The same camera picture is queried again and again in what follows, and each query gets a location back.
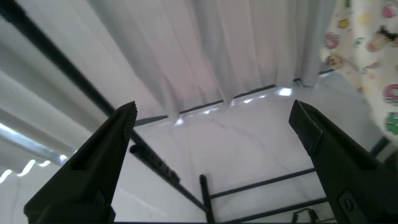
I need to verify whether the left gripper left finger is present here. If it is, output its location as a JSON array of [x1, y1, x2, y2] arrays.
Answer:
[[24, 101, 138, 224]]

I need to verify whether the cream printed garment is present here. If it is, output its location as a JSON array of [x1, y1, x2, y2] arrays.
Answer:
[[319, 0, 398, 147]]

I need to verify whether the white curtain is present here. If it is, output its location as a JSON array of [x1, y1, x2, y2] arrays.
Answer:
[[0, 0, 337, 177]]

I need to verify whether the black clothes rack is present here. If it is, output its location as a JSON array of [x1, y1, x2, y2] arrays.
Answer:
[[0, 0, 391, 223]]

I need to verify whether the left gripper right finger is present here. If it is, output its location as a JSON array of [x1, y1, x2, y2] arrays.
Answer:
[[288, 99, 398, 224]]

